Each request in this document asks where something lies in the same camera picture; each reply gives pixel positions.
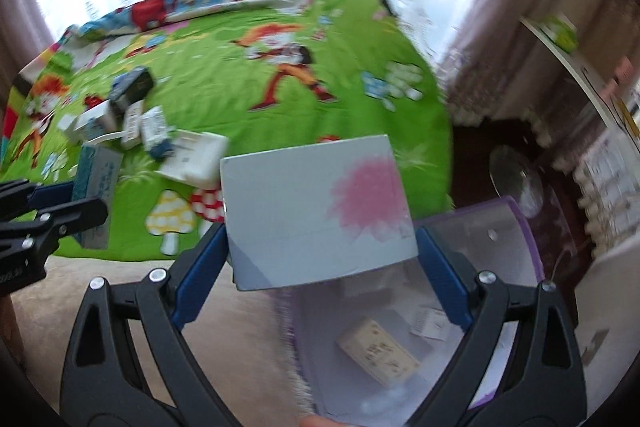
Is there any white and blue box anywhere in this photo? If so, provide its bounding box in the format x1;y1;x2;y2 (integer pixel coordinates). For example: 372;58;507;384
140;106;175;159

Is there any white box with blue side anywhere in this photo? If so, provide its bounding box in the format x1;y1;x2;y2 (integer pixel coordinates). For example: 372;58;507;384
74;99;119;141

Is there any green box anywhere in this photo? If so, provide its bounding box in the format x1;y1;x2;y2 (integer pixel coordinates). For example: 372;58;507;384
541;13;582;54

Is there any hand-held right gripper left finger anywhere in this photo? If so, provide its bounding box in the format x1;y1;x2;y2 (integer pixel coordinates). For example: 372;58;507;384
60;222;229;427

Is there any beige box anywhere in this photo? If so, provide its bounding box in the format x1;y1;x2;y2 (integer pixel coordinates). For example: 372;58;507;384
336;317;422;389

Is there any printed green blanket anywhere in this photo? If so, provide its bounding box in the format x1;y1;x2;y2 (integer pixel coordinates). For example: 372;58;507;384
0;0;454;264

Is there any dark wooden table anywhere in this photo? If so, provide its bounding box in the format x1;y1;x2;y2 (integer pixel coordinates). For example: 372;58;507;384
445;117;596;278

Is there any white lace tablecloth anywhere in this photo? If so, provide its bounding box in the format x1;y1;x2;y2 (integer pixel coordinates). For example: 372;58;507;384
527;114;640;260

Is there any purple translucent storage bin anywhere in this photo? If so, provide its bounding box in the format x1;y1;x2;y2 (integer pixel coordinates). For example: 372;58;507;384
280;194;547;427

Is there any narrow white printed box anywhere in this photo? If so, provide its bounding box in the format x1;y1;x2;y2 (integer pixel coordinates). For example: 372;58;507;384
121;102;147;151

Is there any plain brown curtain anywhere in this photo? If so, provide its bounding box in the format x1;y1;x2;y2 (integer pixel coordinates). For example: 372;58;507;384
0;0;57;78

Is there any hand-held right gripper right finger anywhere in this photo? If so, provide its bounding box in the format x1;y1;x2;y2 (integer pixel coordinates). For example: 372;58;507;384
415;227;588;427

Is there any small white printed box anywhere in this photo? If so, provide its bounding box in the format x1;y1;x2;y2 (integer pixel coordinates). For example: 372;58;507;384
410;306;452;342

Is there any dark blue box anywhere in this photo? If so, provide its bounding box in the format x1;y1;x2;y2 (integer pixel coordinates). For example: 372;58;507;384
109;67;154;118

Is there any large white box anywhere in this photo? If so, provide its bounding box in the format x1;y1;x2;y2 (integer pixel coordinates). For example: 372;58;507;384
159;131;230;186

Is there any glass plate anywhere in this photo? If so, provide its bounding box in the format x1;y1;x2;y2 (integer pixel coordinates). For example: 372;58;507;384
489;143;545;214

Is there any teal box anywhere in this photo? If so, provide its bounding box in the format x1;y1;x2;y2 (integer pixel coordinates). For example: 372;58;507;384
72;142;122;251

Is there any white box with pink flower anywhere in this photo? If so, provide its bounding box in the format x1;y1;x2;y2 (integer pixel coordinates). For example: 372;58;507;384
220;134;420;293

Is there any white shelf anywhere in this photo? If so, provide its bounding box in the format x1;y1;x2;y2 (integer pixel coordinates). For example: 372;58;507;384
519;14;640;145

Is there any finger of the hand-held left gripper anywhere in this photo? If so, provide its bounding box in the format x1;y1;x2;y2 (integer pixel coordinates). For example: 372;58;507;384
0;197;109;253
0;179;82;212

